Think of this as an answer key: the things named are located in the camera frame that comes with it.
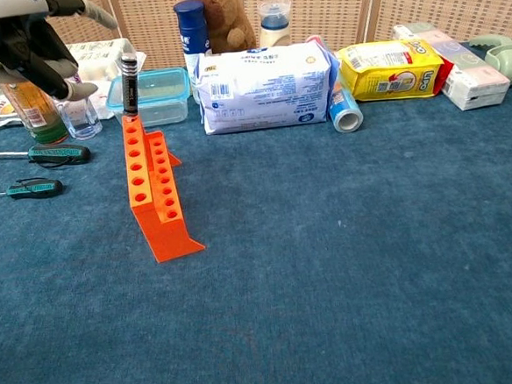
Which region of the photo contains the metal-handled precision screwdriver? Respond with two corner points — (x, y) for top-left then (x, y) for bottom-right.
(118, 53), (143, 119)

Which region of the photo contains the orange test tube rack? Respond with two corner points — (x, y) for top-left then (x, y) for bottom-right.
(122, 110), (207, 266)

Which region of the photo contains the large green-black screwdriver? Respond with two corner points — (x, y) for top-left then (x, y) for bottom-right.
(0, 140), (92, 171)

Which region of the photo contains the small green-black screwdriver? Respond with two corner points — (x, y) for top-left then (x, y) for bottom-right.
(0, 175), (65, 202)

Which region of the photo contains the blue table cloth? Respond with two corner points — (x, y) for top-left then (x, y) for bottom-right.
(0, 39), (512, 384)

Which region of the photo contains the white wet wipes pack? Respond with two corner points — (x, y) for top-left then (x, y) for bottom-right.
(193, 36), (345, 136)

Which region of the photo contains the plastic wrap roll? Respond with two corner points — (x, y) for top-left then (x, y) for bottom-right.
(306, 32), (364, 136)

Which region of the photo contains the clear container with blue lid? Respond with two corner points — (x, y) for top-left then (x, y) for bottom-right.
(103, 67), (194, 130)

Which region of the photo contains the white bottle with clear cap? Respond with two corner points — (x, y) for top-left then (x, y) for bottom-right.
(255, 0), (295, 49)

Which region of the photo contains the blue spray can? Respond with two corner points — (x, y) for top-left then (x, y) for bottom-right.
(173, 0), (216, 104)

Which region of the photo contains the yellow Lipo snack bag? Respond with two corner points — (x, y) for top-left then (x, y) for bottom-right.
(337, 37), (448, 104)

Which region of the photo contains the brown capybara plush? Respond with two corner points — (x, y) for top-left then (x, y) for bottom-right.
(172, 0), (259, 57)

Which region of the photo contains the clear water bottle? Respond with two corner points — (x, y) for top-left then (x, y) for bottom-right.
(53, 93), (103, 142)

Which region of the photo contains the wicker folding screen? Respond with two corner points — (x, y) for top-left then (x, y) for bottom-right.
(44, 0), (512, 78)

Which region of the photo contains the white paper roll pack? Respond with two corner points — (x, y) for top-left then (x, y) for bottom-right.
(0, 35), (150, 105)

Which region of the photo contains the red yellow snack box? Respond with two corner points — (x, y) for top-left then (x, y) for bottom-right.
(432, 60), (458, 96)

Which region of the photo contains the green tea bottle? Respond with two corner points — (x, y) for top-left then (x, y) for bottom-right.
(0, 76), (70, 148)

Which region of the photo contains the pastel tissue box pack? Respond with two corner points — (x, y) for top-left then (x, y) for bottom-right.
(391, 16), (512, 116)

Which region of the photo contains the white pink snack bag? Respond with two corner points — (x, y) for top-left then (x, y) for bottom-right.
(0, 81), (118, 132)

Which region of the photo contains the green lint roller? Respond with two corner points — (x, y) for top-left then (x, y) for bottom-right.
(467, 32), (512, 89)

